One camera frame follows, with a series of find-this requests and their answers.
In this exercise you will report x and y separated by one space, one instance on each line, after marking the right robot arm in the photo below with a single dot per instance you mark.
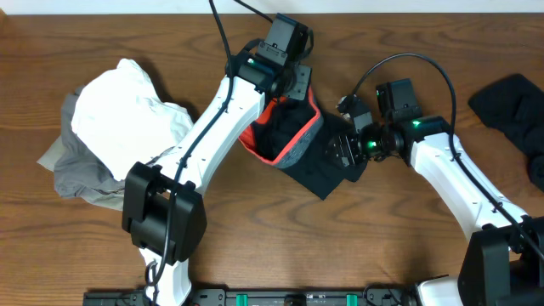
503 263

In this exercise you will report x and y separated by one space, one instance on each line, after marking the white crumpled garment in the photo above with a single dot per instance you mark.
121 119

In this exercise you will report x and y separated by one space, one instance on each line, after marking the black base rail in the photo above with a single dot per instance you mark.
372 296

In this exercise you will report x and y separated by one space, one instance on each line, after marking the black leggings with red waistband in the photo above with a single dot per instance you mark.
293 136

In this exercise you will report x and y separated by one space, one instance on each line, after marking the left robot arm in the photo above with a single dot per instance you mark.
163 207

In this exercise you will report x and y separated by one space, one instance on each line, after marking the grey crumpled garment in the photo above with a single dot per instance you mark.
77 170

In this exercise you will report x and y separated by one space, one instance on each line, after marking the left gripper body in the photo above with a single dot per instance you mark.
300 83

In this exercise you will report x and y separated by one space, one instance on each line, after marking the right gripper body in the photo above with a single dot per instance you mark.
350 144

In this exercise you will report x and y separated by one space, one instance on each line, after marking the black garment at right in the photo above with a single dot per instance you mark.
514 106

